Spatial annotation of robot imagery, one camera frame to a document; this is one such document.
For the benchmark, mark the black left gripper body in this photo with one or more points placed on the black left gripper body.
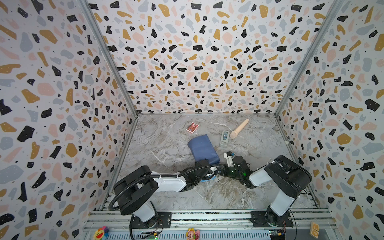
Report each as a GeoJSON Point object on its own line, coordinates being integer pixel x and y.
{"type": "Point", "coordinates": [204, 177]}

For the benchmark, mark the blue wrapping paper sheet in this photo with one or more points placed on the blue wrapping paper sheet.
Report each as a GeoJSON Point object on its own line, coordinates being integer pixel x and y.
{"type": "Point", "coordinates": [202, 149]}

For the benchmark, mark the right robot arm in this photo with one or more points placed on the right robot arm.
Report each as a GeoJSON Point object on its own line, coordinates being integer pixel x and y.
{"type": "Point", "coordinates": [291, 178]}

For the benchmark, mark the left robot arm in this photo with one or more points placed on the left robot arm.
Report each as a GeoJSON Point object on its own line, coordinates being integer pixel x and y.
{"type": "Point", "coordinates": [133, 192]}

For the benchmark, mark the red playing card box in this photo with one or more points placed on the red playing card box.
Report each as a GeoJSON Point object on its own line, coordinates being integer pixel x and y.
{"type": "Point", "coordinates": [192, 128]}

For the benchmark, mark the beige microphone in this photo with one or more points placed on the beige microphone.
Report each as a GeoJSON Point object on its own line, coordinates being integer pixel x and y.
{"type": "Point", "coordinates": [235, 132]}

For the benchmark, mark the grey tape dispenser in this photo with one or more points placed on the grey tape dispenser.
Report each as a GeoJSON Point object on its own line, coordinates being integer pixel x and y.
{"type": "Point", "coordinates": [224, 139]}

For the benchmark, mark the pink yellow figure toy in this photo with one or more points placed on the pink yellow figure toy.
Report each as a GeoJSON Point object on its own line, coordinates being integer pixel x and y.
{"type": "Point", "coordinates": [193, 234]}

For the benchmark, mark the wooden letter block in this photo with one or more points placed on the wooden letter block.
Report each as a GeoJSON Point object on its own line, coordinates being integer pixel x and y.
{"type": "Point", "coordinates": [314, 230]}

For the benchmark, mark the colourful smiley toy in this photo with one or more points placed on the colourful smiley toy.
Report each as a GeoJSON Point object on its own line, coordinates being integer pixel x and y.
{"type": "Point", "coordinates": [101, 234]}

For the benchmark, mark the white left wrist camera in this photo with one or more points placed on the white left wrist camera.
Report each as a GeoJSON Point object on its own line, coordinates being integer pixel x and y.
{"type": "Point", "coordinates": [212, 172]}

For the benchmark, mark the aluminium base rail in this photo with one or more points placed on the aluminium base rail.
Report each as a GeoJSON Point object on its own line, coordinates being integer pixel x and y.
{"type": "Point", "coordinates": [215, 225]}

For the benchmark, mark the aluminium left corner post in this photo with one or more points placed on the aluminium left corner post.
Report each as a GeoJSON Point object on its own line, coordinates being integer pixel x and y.
{"type": "Point", "coordinates": [84, 5]}

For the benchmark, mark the aluminium corner post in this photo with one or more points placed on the aluminium corner post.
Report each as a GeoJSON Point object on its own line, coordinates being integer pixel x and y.
{"type": "Point", "coordinates": [334, 9]}
{"type": "Point", "coordinates": [84, 5]}

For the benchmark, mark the aluminium right corner post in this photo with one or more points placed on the aluminium right corner post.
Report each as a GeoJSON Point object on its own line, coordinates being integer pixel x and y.
{"type": "Point", "coordinates": [334, 9]}

